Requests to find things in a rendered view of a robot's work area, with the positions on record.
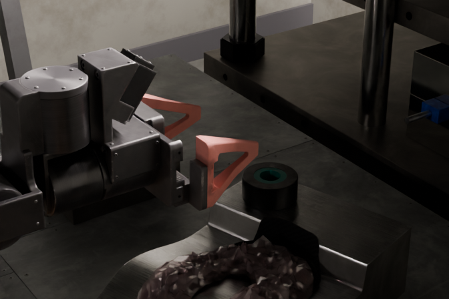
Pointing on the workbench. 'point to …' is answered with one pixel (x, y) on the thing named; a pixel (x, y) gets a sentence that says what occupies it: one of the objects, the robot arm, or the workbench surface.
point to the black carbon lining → (291, 241)
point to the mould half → (236, 216)
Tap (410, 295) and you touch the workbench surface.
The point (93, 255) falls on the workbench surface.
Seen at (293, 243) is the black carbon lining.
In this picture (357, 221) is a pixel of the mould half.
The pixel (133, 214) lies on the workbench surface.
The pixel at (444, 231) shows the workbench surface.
